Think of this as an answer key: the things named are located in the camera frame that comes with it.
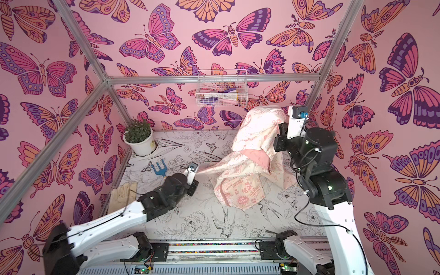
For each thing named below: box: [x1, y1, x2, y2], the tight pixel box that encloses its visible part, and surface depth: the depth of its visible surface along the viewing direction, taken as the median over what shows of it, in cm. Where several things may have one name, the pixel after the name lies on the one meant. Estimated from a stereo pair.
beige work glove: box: [108, 181, 138, 214], surface depth 92 cm
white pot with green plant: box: [122, 116, 157, 157], surface depth 99 cm
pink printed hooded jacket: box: [197, 105, 298, 211], surface depth 71 cm
